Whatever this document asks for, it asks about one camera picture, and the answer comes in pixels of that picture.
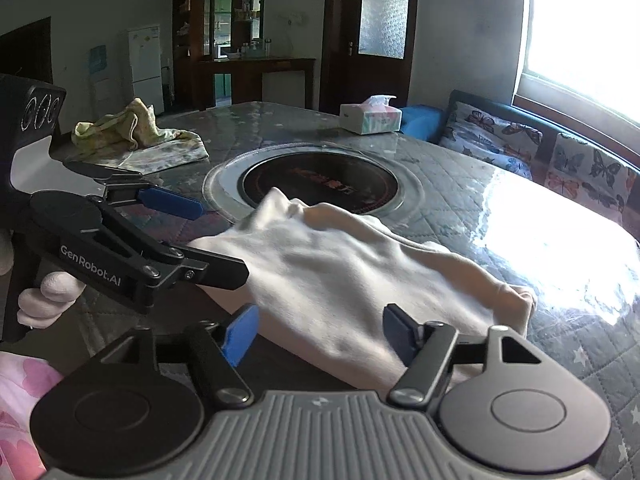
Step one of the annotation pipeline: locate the tissue box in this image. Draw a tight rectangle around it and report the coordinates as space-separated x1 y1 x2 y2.
339 94 402 136

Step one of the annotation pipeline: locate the dark wooden sideboard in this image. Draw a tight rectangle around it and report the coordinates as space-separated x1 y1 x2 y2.
192 56 317 111

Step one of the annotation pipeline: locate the dark wooden display cabinet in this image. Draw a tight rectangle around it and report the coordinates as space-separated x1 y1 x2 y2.
172 0 266 111

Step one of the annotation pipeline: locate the cream shirt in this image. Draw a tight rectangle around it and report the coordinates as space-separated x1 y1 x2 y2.
190 186 538 391

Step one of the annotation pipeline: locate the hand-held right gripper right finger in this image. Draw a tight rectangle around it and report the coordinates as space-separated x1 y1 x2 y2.
382 303 546 408

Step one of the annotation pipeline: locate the butterfly print pillow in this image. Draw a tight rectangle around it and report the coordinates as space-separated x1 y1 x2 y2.
547 132 638 221
440 101 543 181

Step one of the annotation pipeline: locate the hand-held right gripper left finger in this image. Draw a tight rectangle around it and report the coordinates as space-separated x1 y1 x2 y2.
97 303 262 408

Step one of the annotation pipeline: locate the dark door with frosted glass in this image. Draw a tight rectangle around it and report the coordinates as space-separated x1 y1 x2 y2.
325 0 420 113

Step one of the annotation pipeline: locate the person's left hand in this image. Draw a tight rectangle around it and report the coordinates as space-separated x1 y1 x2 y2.
17 271 87 328

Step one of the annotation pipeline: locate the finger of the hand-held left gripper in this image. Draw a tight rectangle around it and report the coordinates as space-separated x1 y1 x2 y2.
90 197 250 291
62 160 204 221

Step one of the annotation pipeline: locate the blue sofa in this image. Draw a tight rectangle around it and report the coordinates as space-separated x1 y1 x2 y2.
400 89 640 238

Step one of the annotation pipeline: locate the white refrigerator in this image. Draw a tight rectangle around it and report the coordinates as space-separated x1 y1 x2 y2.
126 24 165 116

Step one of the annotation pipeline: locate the window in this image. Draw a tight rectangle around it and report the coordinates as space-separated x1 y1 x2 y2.
515 0 640 128

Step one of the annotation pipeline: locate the water dispenser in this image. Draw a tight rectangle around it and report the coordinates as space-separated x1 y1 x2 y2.
89 45 115 106

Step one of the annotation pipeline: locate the pink floral clothing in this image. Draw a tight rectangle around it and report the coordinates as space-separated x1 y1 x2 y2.
0 352 66 480

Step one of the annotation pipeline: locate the yellow-green floral cloth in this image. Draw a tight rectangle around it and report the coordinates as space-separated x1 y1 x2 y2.
71 97 201 153

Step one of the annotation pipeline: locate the white floral cloth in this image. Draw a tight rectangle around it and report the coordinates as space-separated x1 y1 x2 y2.
117 130 210 171

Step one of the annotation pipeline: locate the round built-in hotplate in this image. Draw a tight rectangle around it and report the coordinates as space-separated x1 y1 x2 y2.
202 142 425 223

